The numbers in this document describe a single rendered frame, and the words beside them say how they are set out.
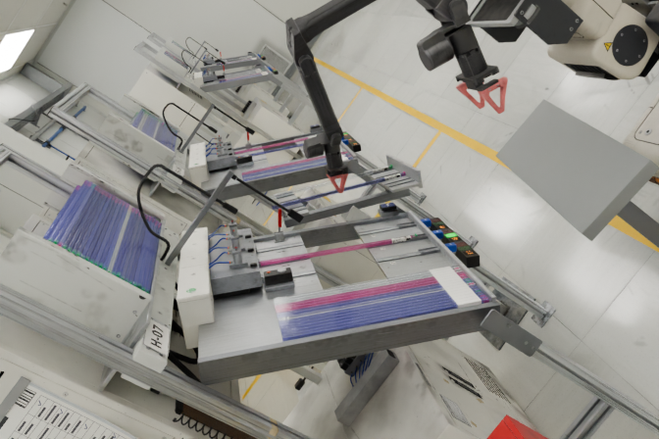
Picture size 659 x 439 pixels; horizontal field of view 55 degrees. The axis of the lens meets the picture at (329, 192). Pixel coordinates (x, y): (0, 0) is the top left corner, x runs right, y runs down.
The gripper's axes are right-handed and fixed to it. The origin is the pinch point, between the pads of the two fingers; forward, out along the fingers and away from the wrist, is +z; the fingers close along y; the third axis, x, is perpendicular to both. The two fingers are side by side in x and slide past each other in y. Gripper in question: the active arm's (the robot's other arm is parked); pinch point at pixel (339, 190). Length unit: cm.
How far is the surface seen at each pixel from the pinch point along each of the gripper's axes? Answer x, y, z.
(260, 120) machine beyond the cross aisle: 19, -412, 31
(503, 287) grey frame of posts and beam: 49, 19, 46
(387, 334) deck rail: -14, 88, 10
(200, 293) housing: -53, 67, -3
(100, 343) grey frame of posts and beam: -74, 90, -7
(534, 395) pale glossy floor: 47, 39, 79
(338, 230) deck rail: -7.3, 20.7, 7.3
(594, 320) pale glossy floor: 71, 41, 56
